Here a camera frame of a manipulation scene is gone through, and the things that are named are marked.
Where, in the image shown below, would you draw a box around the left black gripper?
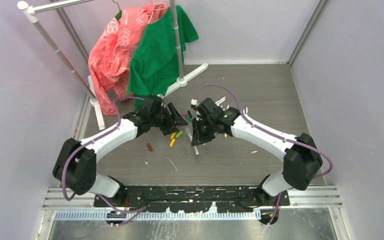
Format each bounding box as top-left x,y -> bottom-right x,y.
150,103 -> 188,136

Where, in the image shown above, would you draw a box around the light green pen cap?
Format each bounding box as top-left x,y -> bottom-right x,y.
175,130 -> 183,138

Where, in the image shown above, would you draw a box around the small marker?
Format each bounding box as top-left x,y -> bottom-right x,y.
215,96 -> 227,105

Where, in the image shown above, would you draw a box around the grey clear cap marker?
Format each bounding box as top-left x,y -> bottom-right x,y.
185,128 -> 200,156

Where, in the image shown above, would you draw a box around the brown pen cap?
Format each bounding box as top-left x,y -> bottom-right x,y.
146,143 -> 153,152

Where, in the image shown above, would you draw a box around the white clothes rack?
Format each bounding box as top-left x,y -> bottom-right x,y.
16,0 -> 209,131

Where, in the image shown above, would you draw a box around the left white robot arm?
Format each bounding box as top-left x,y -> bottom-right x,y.
52,95 -> 188,207

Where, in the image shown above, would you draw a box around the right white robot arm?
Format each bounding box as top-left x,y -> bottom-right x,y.
190,97 -> 323,206

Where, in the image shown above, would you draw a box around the green t-shirt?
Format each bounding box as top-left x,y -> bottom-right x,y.
126,4 -> 200,110

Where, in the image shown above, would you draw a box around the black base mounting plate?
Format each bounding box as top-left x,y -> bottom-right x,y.
93,185 -> 290,214

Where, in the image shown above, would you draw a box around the pink patterned shirt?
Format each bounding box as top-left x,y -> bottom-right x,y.
88,2 -> 168,116

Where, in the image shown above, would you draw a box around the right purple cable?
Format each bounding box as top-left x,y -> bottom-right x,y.
195,84 -> 334,228

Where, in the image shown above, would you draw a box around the purple cable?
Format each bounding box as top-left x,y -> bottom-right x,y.
61,96 -> 150,228
195,84 -> 334,228

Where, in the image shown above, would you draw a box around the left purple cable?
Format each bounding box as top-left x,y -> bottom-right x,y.
61,96 -> 150,228

